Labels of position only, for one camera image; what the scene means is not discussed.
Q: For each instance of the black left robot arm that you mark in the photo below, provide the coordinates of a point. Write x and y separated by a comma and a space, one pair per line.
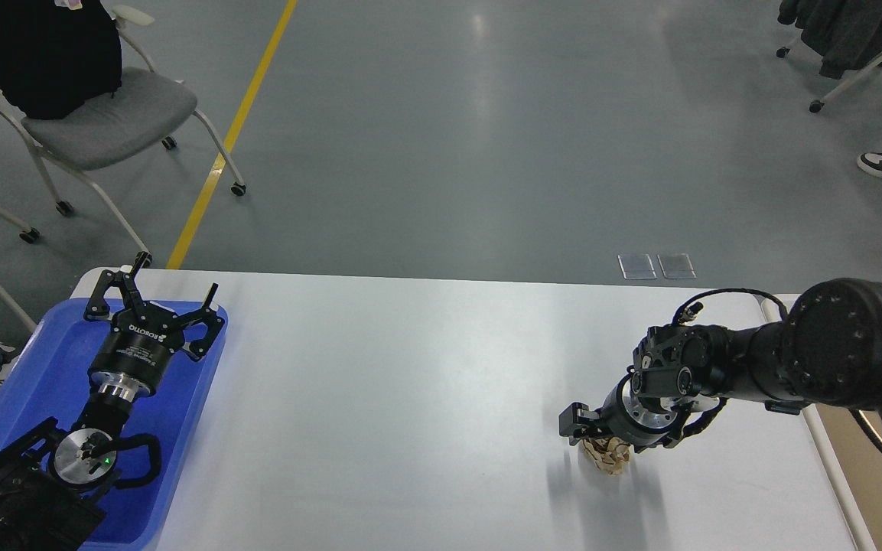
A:
99, 413

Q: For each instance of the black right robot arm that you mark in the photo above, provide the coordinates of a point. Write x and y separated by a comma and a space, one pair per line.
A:
826, 349

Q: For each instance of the beige paper ball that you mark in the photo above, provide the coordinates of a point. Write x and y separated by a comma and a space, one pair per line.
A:
610, 455

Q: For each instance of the right clear floor plate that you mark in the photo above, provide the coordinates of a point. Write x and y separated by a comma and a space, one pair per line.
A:
676, 266

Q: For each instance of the beige plastic bin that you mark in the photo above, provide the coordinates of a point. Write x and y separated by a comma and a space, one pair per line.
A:
861, 465

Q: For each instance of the dark jacket on far chair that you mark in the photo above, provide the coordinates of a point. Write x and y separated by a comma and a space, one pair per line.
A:
846, 34

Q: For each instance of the far white chair frame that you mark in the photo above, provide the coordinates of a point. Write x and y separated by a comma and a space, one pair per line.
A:
848, 79

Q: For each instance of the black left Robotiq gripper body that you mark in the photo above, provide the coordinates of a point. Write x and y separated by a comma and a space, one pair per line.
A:
139, 347

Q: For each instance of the blue plastic tray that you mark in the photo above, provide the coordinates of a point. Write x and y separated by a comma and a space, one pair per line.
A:
50, 378

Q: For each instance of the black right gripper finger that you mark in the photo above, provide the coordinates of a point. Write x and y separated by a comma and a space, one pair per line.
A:
577, 422

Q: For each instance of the left clear floor plate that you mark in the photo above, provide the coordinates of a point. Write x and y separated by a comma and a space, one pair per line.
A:
639, 266

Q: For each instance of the grey chair with white frame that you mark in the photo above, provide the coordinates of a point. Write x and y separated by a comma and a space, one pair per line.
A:
108, 129

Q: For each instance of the black jacket on chair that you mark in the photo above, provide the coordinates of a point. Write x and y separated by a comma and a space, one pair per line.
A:
54, 59

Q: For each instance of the clear floor plate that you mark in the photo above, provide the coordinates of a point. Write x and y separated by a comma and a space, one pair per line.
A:
639, 266
676, 266

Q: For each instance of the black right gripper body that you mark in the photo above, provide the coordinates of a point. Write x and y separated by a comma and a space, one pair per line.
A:
625, 416

